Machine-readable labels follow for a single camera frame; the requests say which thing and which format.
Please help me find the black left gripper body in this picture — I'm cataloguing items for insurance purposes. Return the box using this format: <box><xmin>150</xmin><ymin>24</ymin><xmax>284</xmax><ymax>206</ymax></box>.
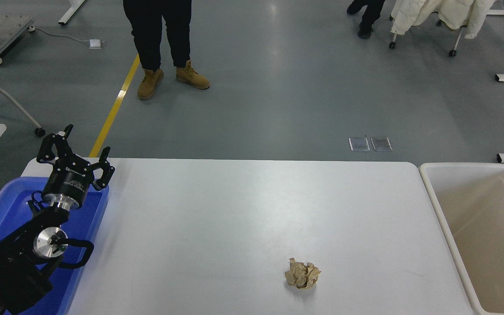
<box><xmin>42</xmin><ymin>159</ymin><xmax>92</xmax><ymax>204</ymax></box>

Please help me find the tan paper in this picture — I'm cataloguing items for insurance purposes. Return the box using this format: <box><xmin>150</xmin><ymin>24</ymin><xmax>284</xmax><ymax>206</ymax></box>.
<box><xmin>284</xmin><ymin>258</ymin><xmax>322</xmax><ymax>290</ymax></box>

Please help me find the blue plastic tray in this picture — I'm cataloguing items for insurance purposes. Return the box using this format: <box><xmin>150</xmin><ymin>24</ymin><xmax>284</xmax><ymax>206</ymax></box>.
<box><xmin>0</xmin><ymin>176</ymin><xmax>109</xmax><ymax>315</ymax></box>

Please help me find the grey wheeled platform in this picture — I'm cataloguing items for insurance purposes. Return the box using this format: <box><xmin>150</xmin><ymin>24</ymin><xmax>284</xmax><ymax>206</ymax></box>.
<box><xmin>0</xmin><ymin>13</ymin><xmax>35</xmax><ymax>66</ymax></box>

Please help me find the white table foot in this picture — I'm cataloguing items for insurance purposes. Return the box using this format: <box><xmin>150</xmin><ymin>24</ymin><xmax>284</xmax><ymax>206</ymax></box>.
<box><xmin>58</xmin><ymin>0</ymin><xmax>87</xmax><ymax>25</ymax></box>

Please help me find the person in tan boots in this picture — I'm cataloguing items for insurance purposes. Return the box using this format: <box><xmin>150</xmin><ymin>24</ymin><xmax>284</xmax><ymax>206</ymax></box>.
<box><xmin>123</xmin><ymin>0</ymin><xmax>210</xmax><ymax>100</ymax></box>

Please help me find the person in black shoes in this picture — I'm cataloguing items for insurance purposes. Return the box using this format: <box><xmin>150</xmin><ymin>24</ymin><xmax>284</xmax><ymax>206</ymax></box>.
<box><xmin>347</xmin><ymin>0</ymin><xmax>386</xmax><ymax>39</ymax></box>

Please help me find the cream coat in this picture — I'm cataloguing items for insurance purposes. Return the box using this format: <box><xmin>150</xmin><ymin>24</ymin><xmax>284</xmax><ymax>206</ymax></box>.
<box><xmin>391</xmin><ymin>0</ymin><xmax>495</xmax><ymax>40</ymax></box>

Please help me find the large pale bin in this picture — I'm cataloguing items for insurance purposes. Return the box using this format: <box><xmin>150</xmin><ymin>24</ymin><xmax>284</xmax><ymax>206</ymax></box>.
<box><xmin>418</xmin><ymin>162</ymin><xmax>504</xmax><ymax>315</ymax></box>

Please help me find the white wheeled chair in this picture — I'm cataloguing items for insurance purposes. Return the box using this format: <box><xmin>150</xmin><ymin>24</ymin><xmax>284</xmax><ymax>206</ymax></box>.
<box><xmin>388</xmin><ymin>17</ymin><xmax>467</xmax><ymax>58</ymax></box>

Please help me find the white floor cable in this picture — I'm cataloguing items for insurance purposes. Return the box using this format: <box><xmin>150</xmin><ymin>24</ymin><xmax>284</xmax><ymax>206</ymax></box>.
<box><xmin>35</xmin><ymin>27</ymin><xmax>91</xmax><ymax>44</ymax></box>

